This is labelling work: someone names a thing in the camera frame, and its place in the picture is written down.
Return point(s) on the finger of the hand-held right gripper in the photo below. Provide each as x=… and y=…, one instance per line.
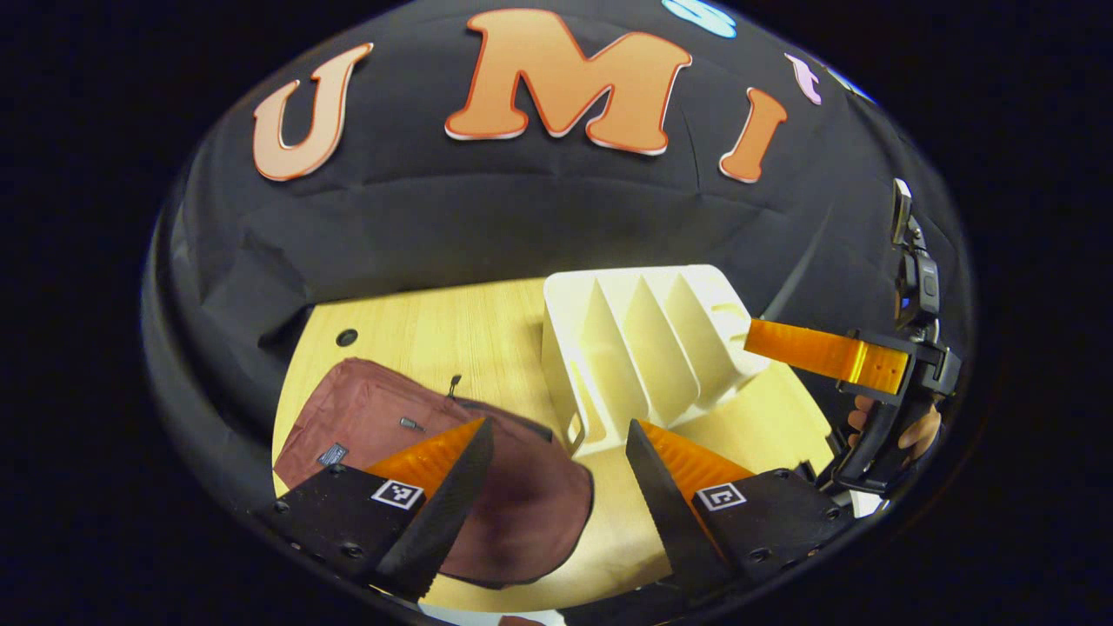
x=800, y=348

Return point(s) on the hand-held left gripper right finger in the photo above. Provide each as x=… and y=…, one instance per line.
x=665, y=513

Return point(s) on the maroon schoolbag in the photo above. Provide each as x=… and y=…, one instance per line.
x=522, y=513

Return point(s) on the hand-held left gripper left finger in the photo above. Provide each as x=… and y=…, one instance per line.
x=452, y=513

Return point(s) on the white bookshelf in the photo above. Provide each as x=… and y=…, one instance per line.
x=661, y=348

